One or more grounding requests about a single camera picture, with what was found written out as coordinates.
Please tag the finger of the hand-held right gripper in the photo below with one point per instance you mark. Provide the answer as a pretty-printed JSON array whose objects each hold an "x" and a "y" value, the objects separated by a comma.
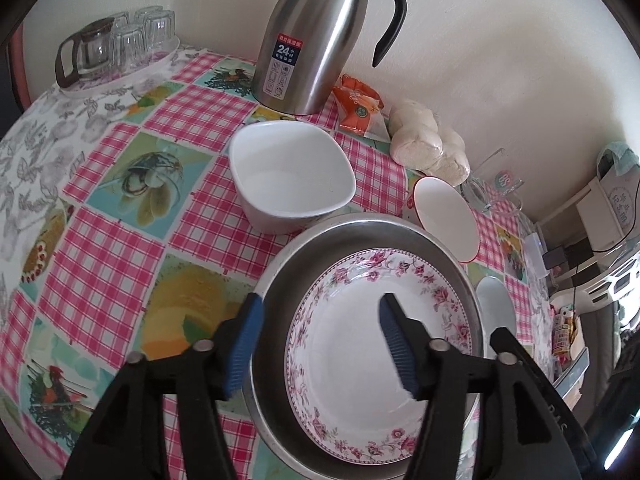
[{"x": 510, "y": 342}]

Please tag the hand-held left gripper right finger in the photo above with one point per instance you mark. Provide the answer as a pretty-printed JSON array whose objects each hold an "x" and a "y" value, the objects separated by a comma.
[{"x": 397, "y": 345}]

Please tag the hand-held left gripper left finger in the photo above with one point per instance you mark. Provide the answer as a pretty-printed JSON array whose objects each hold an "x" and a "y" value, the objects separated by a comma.
[{"x": 245, "y": 345}]

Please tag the small light blue bowl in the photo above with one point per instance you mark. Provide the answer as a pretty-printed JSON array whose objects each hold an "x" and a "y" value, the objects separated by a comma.
[{"x": 492, "y": 305}]

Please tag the pink floral round plate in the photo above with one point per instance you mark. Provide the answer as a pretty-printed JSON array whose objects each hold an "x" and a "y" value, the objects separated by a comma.
[{"x": 350, "y": 340}]

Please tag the round stainless steel plate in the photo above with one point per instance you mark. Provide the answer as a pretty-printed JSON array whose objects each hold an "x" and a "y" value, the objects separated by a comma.
[{"x": 350, "y": 235}]

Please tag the red-rimmed strawberry bowl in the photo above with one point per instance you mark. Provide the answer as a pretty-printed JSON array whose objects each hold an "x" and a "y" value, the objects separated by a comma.
[{"x": 445, "y": 215}]

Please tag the colourful patterned roll stack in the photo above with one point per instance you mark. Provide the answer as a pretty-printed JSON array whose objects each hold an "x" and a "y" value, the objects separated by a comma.
[{"x": 563, "y": 335}]

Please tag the white power strip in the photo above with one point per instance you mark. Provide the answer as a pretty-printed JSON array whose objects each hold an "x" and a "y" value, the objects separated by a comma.
[{"x": 535, "y": 255}]

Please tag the black charger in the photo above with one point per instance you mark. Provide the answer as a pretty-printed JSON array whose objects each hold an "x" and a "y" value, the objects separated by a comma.
[{"x": 565, "y": 255}]

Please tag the white plastic chair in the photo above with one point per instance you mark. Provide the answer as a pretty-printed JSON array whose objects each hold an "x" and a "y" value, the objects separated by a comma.
[{"x": 600, "y": 280}]

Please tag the white shelf unit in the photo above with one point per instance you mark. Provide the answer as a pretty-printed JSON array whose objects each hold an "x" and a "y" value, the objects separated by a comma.
[{"x": 585, "y": 210}]

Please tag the clear glass mug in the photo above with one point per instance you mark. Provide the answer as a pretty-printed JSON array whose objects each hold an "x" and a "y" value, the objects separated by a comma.
[{"x": 492, "y": 185}]

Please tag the white square bowl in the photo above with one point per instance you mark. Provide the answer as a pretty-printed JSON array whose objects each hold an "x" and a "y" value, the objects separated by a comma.
[{"x": 290, "y": 175}]

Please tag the bag of steamed buns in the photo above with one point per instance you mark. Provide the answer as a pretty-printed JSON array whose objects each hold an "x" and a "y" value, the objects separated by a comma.
[{"x": 430, "y": 145}]

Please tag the teal cloth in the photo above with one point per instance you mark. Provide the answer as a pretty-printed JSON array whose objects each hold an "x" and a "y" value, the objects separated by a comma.
[{"x": 620, "y": 157}]

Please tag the orange snack packet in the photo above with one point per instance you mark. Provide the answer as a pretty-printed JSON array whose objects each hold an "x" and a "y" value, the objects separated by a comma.
[{"x": 360, "y": 107}]

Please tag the grey floral tablecloth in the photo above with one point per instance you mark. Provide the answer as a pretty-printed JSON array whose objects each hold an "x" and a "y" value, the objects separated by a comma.
[{"x": 30, "y": 160}]

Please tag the white serving tray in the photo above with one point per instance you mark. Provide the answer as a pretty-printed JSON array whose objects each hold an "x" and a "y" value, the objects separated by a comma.
[{"x": 125, "y": 81}]

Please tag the stainless steel thermos jug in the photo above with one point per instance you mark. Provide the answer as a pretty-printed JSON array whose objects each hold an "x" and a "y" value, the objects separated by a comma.
[{"x": 310, "y": 35}]

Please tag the clear drinking glass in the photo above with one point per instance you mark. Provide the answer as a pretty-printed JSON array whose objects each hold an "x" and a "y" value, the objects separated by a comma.
[
  {"x": 159, "y": 35},
  {"x": 127, "y": 50},
  {"x": 121, "y": 20},
  {"x": 148, "y": 11}
]

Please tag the glass teapot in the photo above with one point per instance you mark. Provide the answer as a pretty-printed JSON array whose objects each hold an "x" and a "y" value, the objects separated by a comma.
[{"x": 92, "y": 50}]

